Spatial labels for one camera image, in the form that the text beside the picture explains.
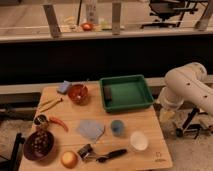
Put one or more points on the yellow banana toy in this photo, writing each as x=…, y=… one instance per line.
x=44, y=106

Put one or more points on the black office chair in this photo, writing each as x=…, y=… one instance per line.
x=165, y=9

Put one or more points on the black stand base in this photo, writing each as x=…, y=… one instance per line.
x=196, y=122

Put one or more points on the green plastic tray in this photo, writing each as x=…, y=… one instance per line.
x=128, y=93

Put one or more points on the blue sponge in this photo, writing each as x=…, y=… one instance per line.
x=63, y=87

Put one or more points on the white small bowl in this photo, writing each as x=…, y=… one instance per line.
x=139, y=141

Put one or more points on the black handled peeler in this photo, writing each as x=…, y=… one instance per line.
x=110, y=155

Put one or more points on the light blue towel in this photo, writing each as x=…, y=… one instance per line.
x=90, y=129

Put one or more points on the black chair frame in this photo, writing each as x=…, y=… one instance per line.
x=9, y=164

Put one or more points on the blue small cup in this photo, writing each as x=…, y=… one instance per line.
x=117, y=127

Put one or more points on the small metal clip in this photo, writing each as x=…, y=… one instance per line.
x=85, y=151

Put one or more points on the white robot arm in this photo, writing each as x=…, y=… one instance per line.
x=185, y=83

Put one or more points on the red bowl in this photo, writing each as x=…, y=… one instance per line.
x=78, y=93

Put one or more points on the yellow round fruit toy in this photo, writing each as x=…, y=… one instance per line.
x=69, y=159

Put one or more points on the red round background object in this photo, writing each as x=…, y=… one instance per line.
x=87, y=26

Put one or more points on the black block in tray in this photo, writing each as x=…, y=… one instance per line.
x=107, y=93

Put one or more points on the red chili pepper toy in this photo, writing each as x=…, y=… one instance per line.
x=59, y=122

